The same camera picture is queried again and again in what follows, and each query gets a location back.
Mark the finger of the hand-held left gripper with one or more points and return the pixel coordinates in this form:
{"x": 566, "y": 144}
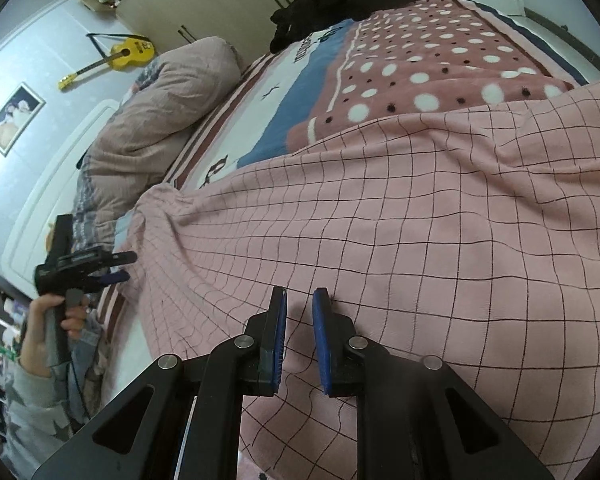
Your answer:
{"x": 122, "y": 258}
{"x": 115, "y": 278}

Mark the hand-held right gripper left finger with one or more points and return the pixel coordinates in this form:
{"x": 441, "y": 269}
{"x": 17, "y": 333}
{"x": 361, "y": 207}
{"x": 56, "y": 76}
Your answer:
{"x": 281, "y": 340}

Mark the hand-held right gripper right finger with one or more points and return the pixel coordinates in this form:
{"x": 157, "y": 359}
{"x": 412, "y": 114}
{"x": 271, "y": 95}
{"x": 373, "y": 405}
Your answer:
{"x": 321, "y": 342}

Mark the pink checked pants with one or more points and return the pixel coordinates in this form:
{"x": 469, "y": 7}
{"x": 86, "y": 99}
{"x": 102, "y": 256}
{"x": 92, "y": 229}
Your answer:
{"x": 380, "y": 260}

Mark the person's left forearm grey sleeve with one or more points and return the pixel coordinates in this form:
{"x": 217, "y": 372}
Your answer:
{"x": 32, "y": 410}

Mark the person's left hand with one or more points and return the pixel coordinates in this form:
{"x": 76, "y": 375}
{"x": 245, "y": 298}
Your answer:
{"x": 42, "y": 327}

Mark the blue denim garment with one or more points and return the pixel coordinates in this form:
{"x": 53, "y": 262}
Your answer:
{"x": 87, "y": 360}

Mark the pink grey pillow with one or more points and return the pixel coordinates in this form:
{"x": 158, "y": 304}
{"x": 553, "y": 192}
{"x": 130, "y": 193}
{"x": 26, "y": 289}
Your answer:
{"x": 150, "y": 125}

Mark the yellow guitar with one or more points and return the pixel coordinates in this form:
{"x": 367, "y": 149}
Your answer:
{"x": 125, "y": 55}

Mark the printed blanket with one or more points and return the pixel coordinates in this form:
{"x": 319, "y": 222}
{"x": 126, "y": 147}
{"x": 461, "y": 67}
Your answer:
{"x": 370, "y": 75}

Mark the black clothes pile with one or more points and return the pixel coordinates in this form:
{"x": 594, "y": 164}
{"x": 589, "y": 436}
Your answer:
{"x": 345, "y": 0}

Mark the framed wall photo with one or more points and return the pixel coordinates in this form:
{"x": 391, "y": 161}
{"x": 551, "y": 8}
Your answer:
{"x": 14, "y": 117}

